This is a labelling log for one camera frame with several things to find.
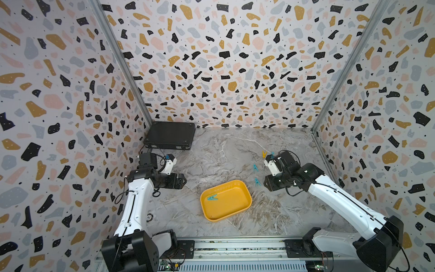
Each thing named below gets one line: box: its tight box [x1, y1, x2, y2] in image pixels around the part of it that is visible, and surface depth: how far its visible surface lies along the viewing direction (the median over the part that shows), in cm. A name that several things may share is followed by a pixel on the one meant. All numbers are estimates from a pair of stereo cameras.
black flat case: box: [143, 121, 196, 151], surface depth 119 cm
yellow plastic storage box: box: [199, 179, 253, 223], surface depth 89 cm
